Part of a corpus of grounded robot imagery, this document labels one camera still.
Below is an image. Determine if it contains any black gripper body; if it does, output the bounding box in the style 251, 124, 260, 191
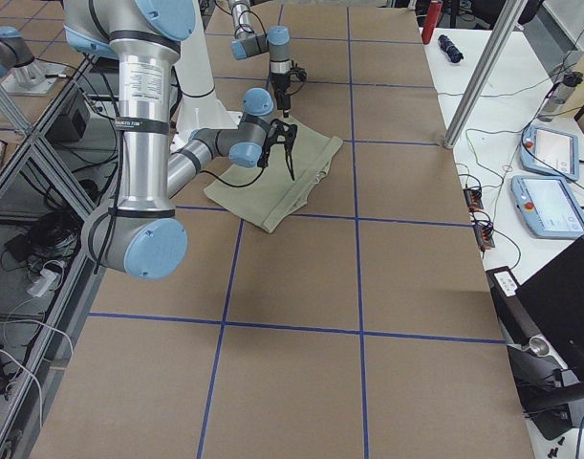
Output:
272, 73, 291, 108

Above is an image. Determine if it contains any olive green long-sleeve shirt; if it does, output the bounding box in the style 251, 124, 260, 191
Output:
204, 118, 343, 233

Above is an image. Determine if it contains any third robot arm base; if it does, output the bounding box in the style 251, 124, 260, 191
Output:
0, 26, 54, 97

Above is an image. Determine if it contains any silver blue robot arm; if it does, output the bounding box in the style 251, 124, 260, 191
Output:
63, 1, 274, 279
227, 0, 292, 118

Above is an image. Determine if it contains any red cylinder tube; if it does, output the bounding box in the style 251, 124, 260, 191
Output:
422, 0, 443, 45

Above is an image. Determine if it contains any folded dark blue umbrella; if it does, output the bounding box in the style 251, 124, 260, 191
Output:
438, 34, 464, 64

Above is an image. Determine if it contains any orange black connector board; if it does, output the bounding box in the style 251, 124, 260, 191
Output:
463, 186, 495, 252

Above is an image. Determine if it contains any blue teach pendant far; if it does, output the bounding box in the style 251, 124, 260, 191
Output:
521, 125, 579, 182

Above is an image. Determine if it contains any blue teach pendant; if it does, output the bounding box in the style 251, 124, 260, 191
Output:
521, 125, 579, 182
510, 175, 584, 240

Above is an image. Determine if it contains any blue teach pendant near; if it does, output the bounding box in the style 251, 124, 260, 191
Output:
510, 175, 584, 240

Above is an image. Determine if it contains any grey water bottle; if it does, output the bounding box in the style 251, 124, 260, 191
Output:
537, 71, 584, 122

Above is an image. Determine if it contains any white power strip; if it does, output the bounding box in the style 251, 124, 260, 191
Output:
26, 268, 60, 297

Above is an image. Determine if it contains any black laptop on stand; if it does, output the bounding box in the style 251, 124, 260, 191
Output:
487, 236, 584, 440

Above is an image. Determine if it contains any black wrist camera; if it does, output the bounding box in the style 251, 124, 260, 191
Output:
290, 65, 308, 83
257, 119, 298, 181

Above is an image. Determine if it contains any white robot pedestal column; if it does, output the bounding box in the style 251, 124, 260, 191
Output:
170, 0, 241, 152

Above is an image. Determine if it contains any aluminium frame post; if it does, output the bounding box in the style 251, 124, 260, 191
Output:
443, 0, 528, 149

